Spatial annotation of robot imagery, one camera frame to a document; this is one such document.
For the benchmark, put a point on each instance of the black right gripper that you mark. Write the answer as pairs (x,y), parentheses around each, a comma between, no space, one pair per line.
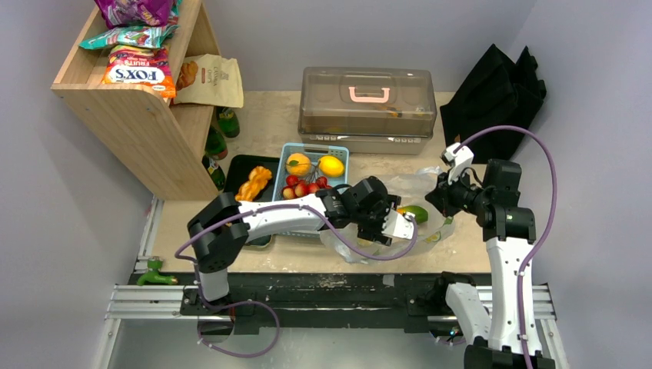
(444,194)

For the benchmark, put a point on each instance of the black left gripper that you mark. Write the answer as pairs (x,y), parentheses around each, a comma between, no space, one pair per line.
(375,232)

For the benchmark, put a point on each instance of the orange green mango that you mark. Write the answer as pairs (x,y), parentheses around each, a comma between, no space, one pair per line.
(420,214)

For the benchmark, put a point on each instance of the clear plastic grocery bag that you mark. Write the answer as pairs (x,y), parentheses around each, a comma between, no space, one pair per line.
(421,225)

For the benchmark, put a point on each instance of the red lychee bunch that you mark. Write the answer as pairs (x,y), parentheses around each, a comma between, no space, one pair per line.
(298,185)

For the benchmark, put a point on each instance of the orange twisted bread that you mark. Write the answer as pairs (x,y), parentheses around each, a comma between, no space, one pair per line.
(257,180)

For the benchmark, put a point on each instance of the black fabric tote bag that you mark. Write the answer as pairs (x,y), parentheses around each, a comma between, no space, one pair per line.
(497,91)

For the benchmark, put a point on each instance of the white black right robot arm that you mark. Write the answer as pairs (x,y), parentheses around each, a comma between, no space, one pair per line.
(506,335)

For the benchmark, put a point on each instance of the light blue plastic basket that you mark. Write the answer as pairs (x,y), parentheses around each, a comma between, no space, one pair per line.
(314,153)

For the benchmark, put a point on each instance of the smoky clear storage box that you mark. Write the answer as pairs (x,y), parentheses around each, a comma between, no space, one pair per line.
(403,125)

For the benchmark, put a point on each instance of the dark green tray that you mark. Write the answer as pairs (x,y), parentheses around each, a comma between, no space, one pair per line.
(240,168)

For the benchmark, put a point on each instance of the green glass bottle red label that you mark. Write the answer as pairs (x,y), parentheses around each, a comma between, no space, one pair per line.
(216,146)

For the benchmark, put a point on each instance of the beige cassava chips bag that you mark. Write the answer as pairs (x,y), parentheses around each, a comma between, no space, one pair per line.
(210,80)

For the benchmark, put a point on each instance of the wooden shelf unit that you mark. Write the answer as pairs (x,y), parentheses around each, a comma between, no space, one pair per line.
(160,143)

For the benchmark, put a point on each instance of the Fox's candy bag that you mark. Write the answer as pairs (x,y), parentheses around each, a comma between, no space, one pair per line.
(140,66)

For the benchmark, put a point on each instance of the teal snack bag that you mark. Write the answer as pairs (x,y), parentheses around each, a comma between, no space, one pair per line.
(139,36)

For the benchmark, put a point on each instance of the purple snack bag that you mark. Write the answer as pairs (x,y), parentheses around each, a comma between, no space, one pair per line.
(120,13)

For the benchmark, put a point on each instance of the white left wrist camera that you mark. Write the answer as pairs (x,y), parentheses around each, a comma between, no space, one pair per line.
(398,225)

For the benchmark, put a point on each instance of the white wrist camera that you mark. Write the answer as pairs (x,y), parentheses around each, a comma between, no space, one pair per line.
(398,225)
(458,158)

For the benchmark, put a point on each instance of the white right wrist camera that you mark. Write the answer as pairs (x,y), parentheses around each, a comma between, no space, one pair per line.
(458,158)

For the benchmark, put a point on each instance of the black table front rail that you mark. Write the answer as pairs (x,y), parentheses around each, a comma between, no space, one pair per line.
(326,295)

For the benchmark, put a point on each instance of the pink box handle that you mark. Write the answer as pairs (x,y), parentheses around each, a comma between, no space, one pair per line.
(377,97)

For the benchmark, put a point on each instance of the aluminium frame rail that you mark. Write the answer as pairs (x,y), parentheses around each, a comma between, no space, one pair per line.
(137,303)

